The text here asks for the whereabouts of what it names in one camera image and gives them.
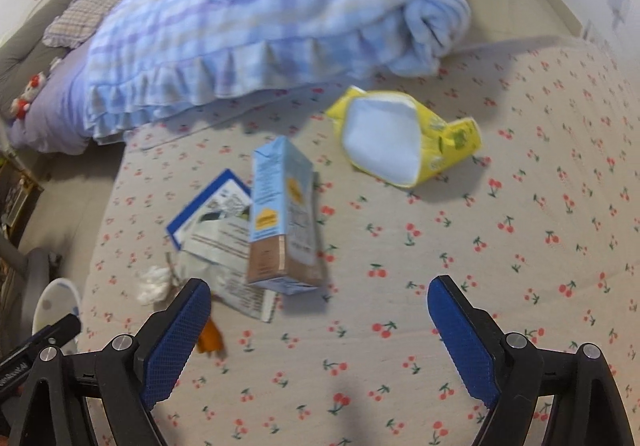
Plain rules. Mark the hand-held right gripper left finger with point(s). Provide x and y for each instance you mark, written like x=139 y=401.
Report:
x=175 y=341

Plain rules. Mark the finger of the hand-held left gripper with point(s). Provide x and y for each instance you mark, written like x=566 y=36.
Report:
x=62 y=328

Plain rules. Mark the cherry print bed sheet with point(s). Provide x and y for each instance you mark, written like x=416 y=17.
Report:
x=500 y=175

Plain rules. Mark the plaid pillow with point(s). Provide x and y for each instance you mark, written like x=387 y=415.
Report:
x=85 y=5

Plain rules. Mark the blue and brown drink carton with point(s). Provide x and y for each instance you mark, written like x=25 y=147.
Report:
x=272 y=206

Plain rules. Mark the blue plaid ruffled blanket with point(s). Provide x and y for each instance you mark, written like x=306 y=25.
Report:
x=275 y=25

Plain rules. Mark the white wall charger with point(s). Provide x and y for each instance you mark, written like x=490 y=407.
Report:
x=619 y=3

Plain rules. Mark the golden rack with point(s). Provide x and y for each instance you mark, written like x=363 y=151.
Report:
x=15 y=196

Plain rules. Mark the white dotted trash bin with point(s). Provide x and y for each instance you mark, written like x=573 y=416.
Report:
x=55 y=296

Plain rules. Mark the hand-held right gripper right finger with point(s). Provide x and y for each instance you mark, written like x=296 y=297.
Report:
x=462 y=341

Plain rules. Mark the blue cardboard box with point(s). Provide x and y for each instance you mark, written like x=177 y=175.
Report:
x=220 y=196

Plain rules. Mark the purple bed sheet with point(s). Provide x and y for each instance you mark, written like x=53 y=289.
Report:
x=60 y=110

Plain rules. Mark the grey chair base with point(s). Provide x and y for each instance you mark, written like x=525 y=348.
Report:
x=37 y=271

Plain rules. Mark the yellow wet wipes pack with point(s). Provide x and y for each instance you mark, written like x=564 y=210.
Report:
x=385 y=135

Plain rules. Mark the grey padded headboard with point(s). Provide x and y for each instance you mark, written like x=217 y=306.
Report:
x=30 y=40

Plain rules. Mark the white crumpled tissue ball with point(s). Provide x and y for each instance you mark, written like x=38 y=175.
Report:
x=152 y=283

